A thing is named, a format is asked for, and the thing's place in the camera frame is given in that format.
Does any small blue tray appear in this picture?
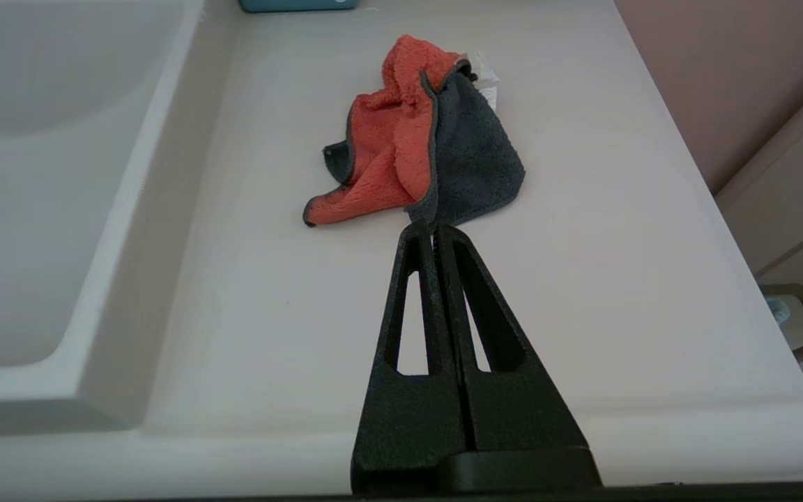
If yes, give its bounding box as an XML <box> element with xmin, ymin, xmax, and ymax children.
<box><xmin>238</xmin><ymin>0</ymin><xmax>359</xmax><ymax>13</ymax></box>

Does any red and grey cloth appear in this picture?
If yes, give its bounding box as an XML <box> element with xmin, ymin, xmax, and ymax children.
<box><xmin>303</xmin><ymin>35</ymin><xmax>526</xmax><ymax>228</ymax></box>

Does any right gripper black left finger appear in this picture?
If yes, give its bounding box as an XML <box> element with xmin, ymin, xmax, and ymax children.
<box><xmin>351</xmin><ymin>222</ymin><xmax>475</xmax><ymax>492</ymax></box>

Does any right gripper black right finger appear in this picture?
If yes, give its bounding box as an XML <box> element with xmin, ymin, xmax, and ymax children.
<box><xmin>436</xmin><ymin>223</ymin><xmax>589</xmax><ymax>450</ymax></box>

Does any beige sink basin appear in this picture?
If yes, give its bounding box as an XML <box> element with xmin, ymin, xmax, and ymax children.
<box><xmin>0</xmin><ymin>0</ymin><xmax>242</xmax><ymax>436</ymax></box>

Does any beige cabinet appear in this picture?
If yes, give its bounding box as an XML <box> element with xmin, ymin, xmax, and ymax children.
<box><xmin>714</xmin><ymin>63</ymin><xmax>803</xmax><ymax>287</ymax></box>

